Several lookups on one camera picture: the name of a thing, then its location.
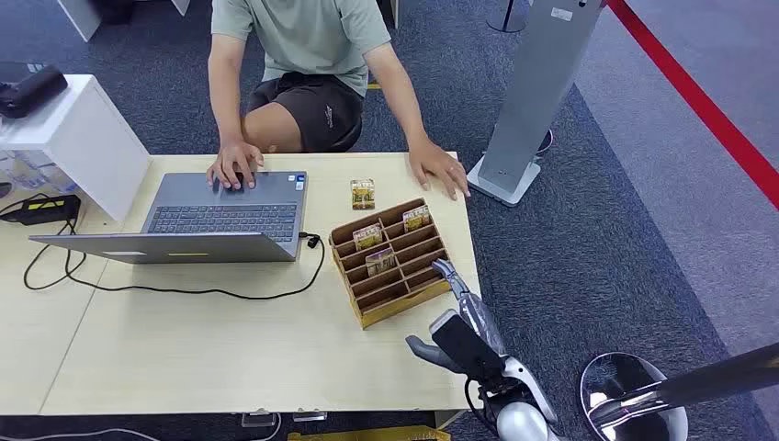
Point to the person's right hand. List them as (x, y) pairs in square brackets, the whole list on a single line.
[(234, 161)]

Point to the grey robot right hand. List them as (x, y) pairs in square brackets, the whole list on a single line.
[(481, 319)]

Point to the person's left hand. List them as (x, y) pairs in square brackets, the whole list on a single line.
[(435, 167)]

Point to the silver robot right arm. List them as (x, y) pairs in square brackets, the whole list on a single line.
[(524, 420)]

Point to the person's left forearm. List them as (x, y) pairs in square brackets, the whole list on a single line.
[(405, 109)]

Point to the person's right forearm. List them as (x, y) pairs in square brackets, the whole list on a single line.
[(228, 103)]

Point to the yellow robot base part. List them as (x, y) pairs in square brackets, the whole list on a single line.
[(371, 434)]

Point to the printed hotel card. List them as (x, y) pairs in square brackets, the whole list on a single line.
[(367, 237), (380, 262), (416, 219), (363, 195)]

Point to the wooden card holder rack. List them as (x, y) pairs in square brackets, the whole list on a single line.
[(395, 286)]

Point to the person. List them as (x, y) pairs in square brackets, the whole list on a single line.
[(310, 42)]

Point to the grey laptop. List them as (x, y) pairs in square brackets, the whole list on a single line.
[(225, 219)]

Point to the grey kiosk stand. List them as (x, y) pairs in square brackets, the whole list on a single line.
[(535, 97)]

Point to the white cabinet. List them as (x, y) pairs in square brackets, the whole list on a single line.
[(85, 140)]

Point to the dark round stanchion base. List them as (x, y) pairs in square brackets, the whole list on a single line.
[(508, 21)]

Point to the black power adapter yellow label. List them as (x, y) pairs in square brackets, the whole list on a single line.
[(45, 210)]

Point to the clear table clamp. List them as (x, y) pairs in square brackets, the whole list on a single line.
[(258, 419), (309, 417)]

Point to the clear plastic container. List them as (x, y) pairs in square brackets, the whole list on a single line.
[(33, 173)]

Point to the white furniture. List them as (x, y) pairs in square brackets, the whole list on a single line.
[(85, 15)]

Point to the black device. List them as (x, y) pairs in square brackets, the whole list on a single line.
[(30, 91)]

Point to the red barrier belt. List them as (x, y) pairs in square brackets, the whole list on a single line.
[(700, 103)]

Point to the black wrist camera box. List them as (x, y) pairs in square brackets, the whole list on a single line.
[(465, 350)]

